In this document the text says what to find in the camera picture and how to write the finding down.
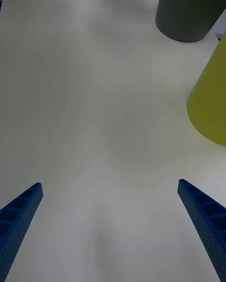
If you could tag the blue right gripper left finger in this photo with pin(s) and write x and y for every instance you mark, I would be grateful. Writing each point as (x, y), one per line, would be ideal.
(16, 228)

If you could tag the yellow-green plastic waste bin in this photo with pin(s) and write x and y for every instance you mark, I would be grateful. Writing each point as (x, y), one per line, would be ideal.
(212, 103)

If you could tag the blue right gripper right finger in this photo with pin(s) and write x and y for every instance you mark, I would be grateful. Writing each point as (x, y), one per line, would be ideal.
(207, 225)

